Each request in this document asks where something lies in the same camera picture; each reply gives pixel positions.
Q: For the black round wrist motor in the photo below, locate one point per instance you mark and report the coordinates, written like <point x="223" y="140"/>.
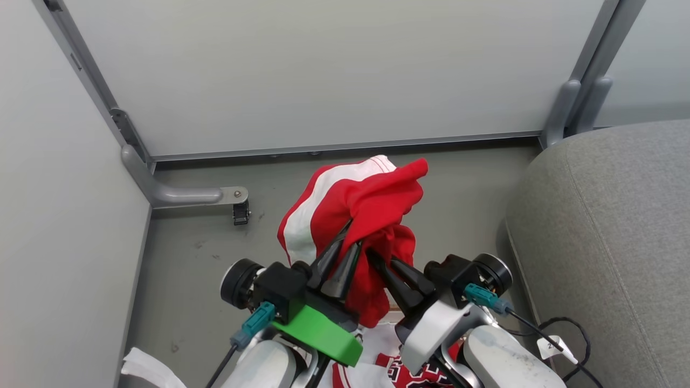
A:
<point x="496" y="272"/>
<point x="237" y="283"/>

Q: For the grey partition post with hinge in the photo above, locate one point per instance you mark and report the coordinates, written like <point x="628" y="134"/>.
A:
<point x="81" y="60"/>

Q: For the grey metal partition foot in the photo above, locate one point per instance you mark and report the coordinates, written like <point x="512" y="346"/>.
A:
<point x="178" y="195"/>

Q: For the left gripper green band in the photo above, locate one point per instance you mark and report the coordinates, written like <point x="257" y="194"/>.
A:
<point x="323" y="331"/>

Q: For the red and white garment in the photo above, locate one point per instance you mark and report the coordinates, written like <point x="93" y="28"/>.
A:
<point x="372" y="205"/>

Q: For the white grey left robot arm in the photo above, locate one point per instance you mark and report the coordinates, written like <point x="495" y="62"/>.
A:
<point x="264" y="366"/>

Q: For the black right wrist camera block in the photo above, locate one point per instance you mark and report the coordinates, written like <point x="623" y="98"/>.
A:
<point x="453" y="275"/>

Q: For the small black caster wheel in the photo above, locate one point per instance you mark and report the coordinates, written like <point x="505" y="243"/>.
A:
<point x="241" y="214"/>

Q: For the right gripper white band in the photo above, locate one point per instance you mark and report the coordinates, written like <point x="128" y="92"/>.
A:
<point x="431" y="328"/>

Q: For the plain white cloth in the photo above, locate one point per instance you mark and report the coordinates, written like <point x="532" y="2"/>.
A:
<point x="143" y="367"/>

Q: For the grey partition post with foot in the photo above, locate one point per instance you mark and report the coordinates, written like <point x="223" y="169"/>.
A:
<point x="566" y="102"/>
<point x="598" y="91"/>

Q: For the black left wrist camera block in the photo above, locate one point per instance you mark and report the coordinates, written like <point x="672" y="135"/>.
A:
<point x="280" y="291"/>

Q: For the grey fabric sofa seat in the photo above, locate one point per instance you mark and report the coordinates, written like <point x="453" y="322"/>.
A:
<point x="620" y="226"/>

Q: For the white jersey with red print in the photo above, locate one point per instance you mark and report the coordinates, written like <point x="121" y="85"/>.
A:
<point x="377" y="337"/>

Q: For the black round right wrist motor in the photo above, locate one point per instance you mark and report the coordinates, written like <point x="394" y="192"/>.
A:
<point x="496" y="272"/>

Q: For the black wrist camera block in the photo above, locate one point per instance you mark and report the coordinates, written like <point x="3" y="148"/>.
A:
<point x="453" y="275"/>
<point x="280" y="291"/>

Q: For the black round left wrist motor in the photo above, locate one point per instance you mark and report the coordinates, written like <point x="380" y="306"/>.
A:
<point x="237" y="283"/>

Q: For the grey partition bottom rail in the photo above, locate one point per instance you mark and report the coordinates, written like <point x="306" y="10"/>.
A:
<point x="345" y="145"/>

